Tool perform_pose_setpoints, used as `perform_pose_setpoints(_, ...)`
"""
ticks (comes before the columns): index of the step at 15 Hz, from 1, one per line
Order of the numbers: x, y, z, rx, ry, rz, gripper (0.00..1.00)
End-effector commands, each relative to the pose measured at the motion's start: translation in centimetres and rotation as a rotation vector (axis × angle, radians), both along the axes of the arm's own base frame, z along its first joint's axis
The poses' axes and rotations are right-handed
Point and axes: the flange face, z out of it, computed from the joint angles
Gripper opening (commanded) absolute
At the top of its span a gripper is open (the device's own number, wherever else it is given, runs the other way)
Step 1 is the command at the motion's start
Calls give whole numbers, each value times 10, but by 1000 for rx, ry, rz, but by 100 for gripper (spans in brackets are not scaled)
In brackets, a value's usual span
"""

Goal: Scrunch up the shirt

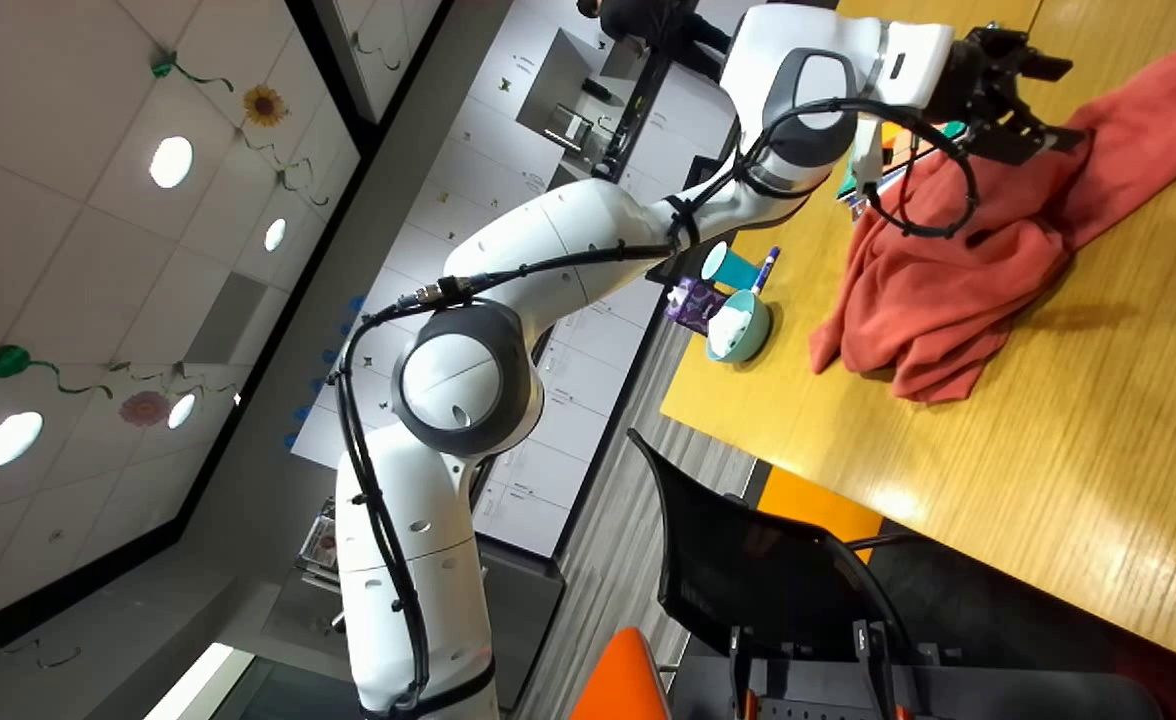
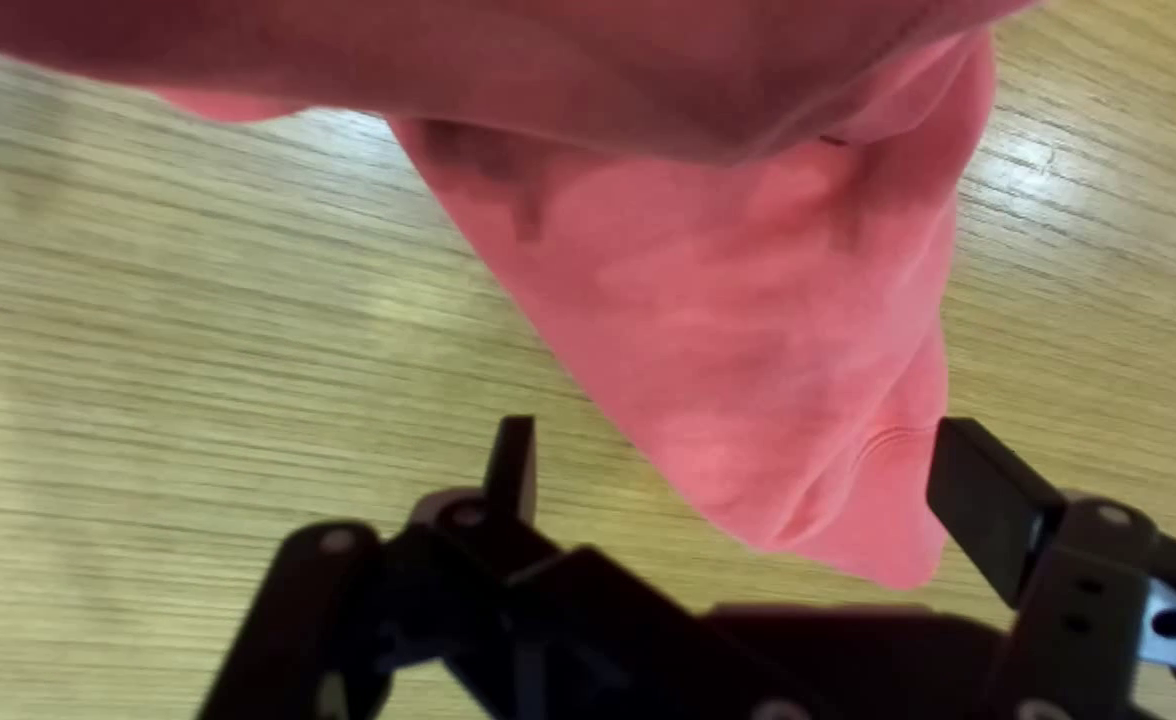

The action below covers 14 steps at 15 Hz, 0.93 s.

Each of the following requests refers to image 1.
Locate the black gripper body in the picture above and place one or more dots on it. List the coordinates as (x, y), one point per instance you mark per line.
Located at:
(977, 85)

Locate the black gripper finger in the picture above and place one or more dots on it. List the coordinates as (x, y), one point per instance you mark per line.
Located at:
(1046, 137)
(1041, 67)

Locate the orange red shirt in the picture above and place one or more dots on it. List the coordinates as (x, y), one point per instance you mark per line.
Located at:
(930, 313)

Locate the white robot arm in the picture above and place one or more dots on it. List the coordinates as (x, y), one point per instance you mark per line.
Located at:
(811, 89)

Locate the green colourful book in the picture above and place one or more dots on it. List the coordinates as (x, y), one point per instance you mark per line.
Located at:
(883, 154)

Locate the teal marker pen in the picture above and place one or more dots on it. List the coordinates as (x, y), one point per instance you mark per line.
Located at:
(766, 268)

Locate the person in black clothes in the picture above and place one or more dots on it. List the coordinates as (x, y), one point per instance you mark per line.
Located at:
(669, 29)

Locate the teal white round container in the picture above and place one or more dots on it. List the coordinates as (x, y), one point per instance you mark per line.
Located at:
(737, 330)

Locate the purple small box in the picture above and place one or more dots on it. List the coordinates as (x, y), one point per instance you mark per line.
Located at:
(692, 306)

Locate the black mesh office chair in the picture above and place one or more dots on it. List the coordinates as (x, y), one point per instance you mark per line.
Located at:
(774, 591)

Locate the orange chair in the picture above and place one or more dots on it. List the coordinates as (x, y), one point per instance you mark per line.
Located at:
(622, 682)

